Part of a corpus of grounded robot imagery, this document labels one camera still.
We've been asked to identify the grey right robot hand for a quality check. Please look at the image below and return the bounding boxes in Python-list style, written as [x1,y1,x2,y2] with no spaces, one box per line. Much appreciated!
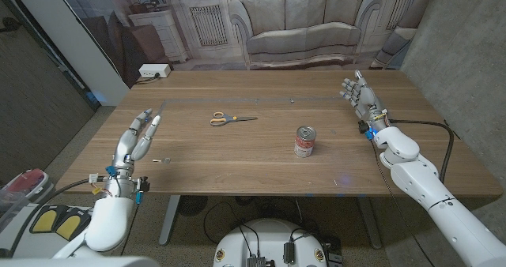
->
[339,70,390,133]

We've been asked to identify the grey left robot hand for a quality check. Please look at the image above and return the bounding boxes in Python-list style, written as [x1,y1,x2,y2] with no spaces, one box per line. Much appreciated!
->
[104,108,163,199]

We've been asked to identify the black adapter on robot base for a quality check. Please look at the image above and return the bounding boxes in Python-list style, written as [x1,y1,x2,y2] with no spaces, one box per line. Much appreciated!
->
[282,240,296,265]

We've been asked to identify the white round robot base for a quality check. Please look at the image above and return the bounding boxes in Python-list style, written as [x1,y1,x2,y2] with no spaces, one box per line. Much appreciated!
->
[213,218,329,267]

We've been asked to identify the red white tomato can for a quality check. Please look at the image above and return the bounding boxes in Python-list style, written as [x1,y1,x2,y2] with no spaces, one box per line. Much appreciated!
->
[293,125,318,159]

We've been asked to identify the grey table leg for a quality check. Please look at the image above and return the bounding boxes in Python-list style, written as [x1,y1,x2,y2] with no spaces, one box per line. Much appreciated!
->
[357,197,383,250]
[158,195,181,246]

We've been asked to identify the dark round floor object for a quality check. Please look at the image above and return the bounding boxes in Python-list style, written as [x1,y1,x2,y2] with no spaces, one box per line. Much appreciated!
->
[177,195,209,218]

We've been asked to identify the white power strip box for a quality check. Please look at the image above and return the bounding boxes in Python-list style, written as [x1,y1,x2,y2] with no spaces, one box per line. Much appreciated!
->
[138,63,172,79]

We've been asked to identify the yellow black foot pedal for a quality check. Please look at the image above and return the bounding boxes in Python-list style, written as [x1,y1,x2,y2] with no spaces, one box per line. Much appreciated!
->
[29,206,59,234]
[55,210,86,239]

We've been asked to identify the red item in plastic case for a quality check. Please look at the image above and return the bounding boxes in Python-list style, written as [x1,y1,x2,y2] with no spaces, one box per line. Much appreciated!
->
[2,167,55,204]

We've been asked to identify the printed living room backdrop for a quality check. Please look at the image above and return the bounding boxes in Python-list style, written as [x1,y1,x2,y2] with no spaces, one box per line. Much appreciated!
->
[51,0,447,89]

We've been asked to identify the grey tape line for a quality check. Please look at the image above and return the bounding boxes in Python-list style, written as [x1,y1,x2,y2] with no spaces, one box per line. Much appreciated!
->
[156,96,346,118]

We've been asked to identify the clear plastic box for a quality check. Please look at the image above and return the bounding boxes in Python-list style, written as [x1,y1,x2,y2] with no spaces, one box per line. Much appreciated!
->
[0,190,31,233]

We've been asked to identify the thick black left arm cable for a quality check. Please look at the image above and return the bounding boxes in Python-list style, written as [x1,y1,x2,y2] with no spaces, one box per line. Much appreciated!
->
[7,175,108,258]

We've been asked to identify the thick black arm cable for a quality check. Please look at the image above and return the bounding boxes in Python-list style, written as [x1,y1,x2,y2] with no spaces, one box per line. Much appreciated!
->
[7,175,108,258]
[389,118,455,183]

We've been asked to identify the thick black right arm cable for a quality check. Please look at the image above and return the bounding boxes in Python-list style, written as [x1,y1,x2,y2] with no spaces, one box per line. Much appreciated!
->
[389,118,455,183]

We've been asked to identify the orange handled scissors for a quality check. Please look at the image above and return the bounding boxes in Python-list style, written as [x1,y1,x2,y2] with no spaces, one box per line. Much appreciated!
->
[209,111,259,127]

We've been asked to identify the white wall pillar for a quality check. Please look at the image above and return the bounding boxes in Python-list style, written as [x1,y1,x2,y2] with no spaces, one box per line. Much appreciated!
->
[7,0,130,107]

